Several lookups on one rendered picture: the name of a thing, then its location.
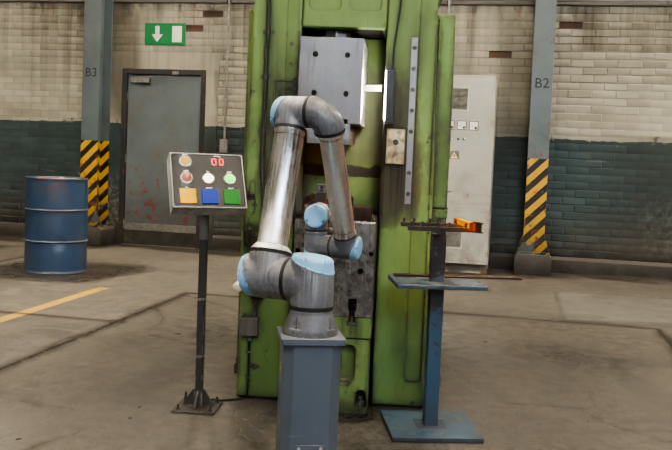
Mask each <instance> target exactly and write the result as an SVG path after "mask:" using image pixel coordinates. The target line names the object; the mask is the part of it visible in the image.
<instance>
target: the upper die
mask: <svg viewBox="0 0 672 450"><path fill-rule="evenodd" d="M345 130H346V132H345V133H344V134H343V136H342V138H343V145H354V140H355V127H354V126H352V125H350V124H345ZM307 143H313V144H320V142H319V139H318V138H316V137H315V136H314V131H313V129H312V128H307Z"/></svg>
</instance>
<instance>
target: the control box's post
mask: <svg viewBox="0 0 672 450"><path fill-rule="evenodd" d="M199 239H200V241H199V272H198V298H206V293H207V263H208V239H209V215H200V233H199ZM205 322H206V300H201V301H198V302H197V332H196V356H198V355H204V352H205ZM195 364H196V367H195V392H194V403H195V397H196V390H199V406H202V389H203V382H204V357H203V358H196V362H195Z"/></svg>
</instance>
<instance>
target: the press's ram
mask: <svg viewBox="0 0 672 450"><path fill-rule="evenodd" d="M367 63H368V48H367V45H366V43H365V40H364V38H339V37H307V36H301V37H300V56H299V82H298V96H310V97H311V96H316V97H320V98H322V99H324V100H326V101H327V102H329V103H330V104H331V105H332V106H333V107H334V108H335V109H336V110H337V111H338V112H339V114H340V115H341V117H342V119H343V120H344V124H350V125H352V126H354V127H365V110H366V92H382V85H367Z"/></svg>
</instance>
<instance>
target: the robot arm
mask: <svg viewBox="0 0 672 450"><path fill-rule="evenodd" d="M270 117H271V119H270V121H271V124H272V125H273V126H274V138H273V144H272V150H271V156H270V163H269V169H268V175H267V182H266V188H265V194H264V201H263V207H262V213H261V220H260V226H259V232H258V239H257V242H256V243H255V244H254V245H252V246H251V247H250V254H249V253H247V254H245V255H244V256H242V257H241V259H240V261H239V264H238V269H237V270H238V273H237V278H238V283H239V286H240V288H241V290H242V291H243V292H244V293H245V294H246V295H250V296H254V297H261V298H270V299H279V300H287V301H290V311H289V314H288V316H287V319H286V321H285V324H284V326H283V333H284V334H285V335H288V336H292V337H297V338H306V339H324V338H331V337H335V336H337V335H338V327H337V324H336V320H335V317H334V314H333V297H334V274H335V271H334V261H333V259H332V258H337V259H348V260H357V259H358V258H359V257H360V255H361V253H362V248H363V241H362V238H361V237H357V234H356V230H355V224H354V217H353V209H352V202H351V195H350V188H349V181H348V174H347V167H346V160H345V152H344V145H343V138H342V136H343V134H344V133H345V132H346V130H345V124H344V120H343V119H342V117H341V115H340V114H339V112H338V111H337V110H336V109H335V108H334V107H333V106H332V105H331V104H330V103H329V102H327V101H326V100H324V99H322V98H320V97H316V96H311V97H310V96H281V97H278V98H277V99H276V100H275V101H274V103H273V105H272V107H271V111H270ZM306 128H312V129H313V131H314V136H315V137H316V138H318V139H319V142H320V148H321V154H322V161H323V167H324V174H325V180H326V184H317V185H316V195H315V203H314V204H312V205H310V206H309V207H307V209H306V210H305V212H304V220H305V233H304V248H303V249H304V253H301V252H299V253H294V254H293V255H292V252H291V251H290V249H289V248H288V241H289V234H290V227H291V221H292V214H293V208H294V201H295V194H296V188H297V181H298V175H299V168H300V161H301V155H302V148H303V142H304V136H305V133H306ZM327 193H328V200H329V205H327V204H326V198H327ZM330 216H331V219H332V226H333V232H334V234H333V235H327V227H328V225H329V224H330Z"/></svg>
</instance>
